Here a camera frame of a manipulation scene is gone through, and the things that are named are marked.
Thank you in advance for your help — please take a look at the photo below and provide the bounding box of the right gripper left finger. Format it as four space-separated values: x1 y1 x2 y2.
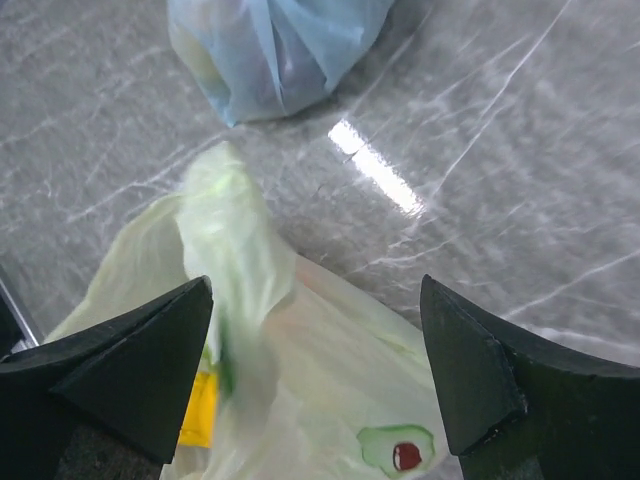
1 276 213 479

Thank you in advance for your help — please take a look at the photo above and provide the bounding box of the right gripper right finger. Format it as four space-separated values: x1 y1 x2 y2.
420 275 639 479

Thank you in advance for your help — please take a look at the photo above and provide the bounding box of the yellow fake lemon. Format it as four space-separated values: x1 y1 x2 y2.
178 371 218 448

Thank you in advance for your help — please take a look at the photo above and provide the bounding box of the light green plastic bag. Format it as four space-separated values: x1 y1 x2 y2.
49 142 448 479

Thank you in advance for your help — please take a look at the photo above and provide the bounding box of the blue tied plastic bag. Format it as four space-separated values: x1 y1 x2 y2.
167 0 393 126

